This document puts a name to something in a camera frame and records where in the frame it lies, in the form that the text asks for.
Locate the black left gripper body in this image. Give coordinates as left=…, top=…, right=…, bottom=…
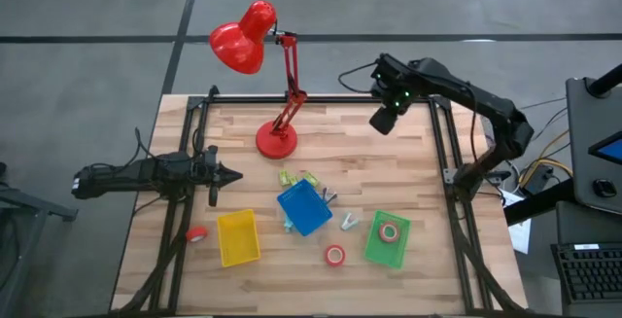
left=193, top=145, right=226, bottom=208

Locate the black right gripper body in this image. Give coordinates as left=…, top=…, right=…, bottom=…
left=370, top=53, right=425, bottom=116

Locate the red tape roll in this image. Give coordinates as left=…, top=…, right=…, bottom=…
left=186, top=225, right=209, bottom=244
left=324, top=244, right=347, bottom=267
left=378, top=221, right=401, bottom=244

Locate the yellow plastic basket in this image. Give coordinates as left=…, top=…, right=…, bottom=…
left=216, top=208, right=262, bottom=268

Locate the blue plastic basket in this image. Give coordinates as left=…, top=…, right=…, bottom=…
left=276, top=178, right=334, bottom=237

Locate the red desk lamp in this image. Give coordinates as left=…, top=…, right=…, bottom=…
left=208, top=0, right=308, bottom=160

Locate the green plastic basket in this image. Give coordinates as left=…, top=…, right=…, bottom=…
left=363, top=209, right=412, bottom=270

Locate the black support beam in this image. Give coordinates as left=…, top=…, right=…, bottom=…
left=502, top=177, right=577, bottom=227

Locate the white paper sheet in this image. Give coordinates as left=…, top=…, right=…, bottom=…
left=499, top=189, right=534, bottom=255

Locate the grey metal stand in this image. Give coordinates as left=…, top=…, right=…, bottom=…
left=0, top=161, right=79, bottom=318

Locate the grey side table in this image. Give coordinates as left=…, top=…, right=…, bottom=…
left=566, top=77, right=622, bottom=216

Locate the black pole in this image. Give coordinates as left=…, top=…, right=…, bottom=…
left=584, top=62, right=622, bottom=99

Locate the grey keyboard desk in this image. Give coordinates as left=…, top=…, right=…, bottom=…
left=556, top=199, right=622, bottom=318

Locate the black keyboard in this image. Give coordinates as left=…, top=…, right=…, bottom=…
left=550, top=242, right=622, bottom=304

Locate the black metal table frame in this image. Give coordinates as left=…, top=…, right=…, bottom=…
left=110, top=84, right=527, bottom=317

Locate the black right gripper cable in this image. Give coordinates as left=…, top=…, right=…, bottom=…
left=337, top=61, right=379, bottom=95

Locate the yellow cable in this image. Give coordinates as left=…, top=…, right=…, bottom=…
left=517, top=130, right=574, bottom=188

